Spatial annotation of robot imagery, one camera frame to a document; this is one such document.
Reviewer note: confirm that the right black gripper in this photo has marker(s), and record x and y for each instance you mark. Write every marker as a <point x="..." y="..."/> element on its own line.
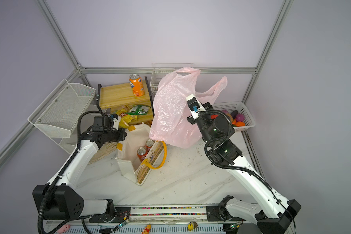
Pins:
<point x="208" y="110"/>

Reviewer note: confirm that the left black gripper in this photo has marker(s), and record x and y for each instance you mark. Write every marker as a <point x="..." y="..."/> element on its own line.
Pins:
<point x="122" y="134"/>

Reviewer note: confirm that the white canvas tote bag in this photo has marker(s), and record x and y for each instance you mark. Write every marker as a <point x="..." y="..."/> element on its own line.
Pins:
<point x="129" y="164"/>

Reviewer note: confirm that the red cola can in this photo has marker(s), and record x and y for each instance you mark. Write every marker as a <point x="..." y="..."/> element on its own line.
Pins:
<point x="142" y="153"/>
<point x="149" y="144"/>

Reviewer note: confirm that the pink plastic grocery bag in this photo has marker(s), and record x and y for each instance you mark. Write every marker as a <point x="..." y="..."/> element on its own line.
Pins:
<point x="170" y="122"/>

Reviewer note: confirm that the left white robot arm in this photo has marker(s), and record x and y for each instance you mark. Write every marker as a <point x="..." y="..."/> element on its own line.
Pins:
<point x="58" y="199"/>

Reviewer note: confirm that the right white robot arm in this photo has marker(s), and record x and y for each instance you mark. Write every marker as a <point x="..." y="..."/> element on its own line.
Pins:
<point x="273" y="213"/>

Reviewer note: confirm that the purple round vegetable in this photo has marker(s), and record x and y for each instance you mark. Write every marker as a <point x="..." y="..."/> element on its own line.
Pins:
<point x="240" y="117"/>

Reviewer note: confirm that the yellow chips bag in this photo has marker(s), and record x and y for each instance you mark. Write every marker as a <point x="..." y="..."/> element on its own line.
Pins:
<point x="125" y="118"/>

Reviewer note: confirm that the white plastic vegetable basket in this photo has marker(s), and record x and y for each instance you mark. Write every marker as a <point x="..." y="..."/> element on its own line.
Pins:
<point x="242" y="109"/>

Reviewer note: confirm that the wooden three-tier shelf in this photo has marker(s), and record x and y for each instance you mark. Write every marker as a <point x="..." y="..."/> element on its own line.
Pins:
<point x="117" y="96"/>

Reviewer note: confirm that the green snack bag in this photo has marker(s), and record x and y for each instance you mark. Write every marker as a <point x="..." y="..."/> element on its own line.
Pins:
<point x="138" y="110"/>

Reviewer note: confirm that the white mesh two-tier rack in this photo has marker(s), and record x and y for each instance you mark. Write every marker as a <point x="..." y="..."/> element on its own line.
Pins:
<point x="58" y="114"/>

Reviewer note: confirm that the orange soda can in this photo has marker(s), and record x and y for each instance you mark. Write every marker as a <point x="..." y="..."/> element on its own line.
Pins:
<point x="137" y="85"/>

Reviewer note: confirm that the pink pig toy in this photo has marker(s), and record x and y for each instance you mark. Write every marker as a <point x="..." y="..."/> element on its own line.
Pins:
<point x="63" y="229"/>

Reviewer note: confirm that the white wire wall basket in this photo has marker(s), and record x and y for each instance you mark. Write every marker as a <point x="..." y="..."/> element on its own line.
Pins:
<point x="160" y="70"/>

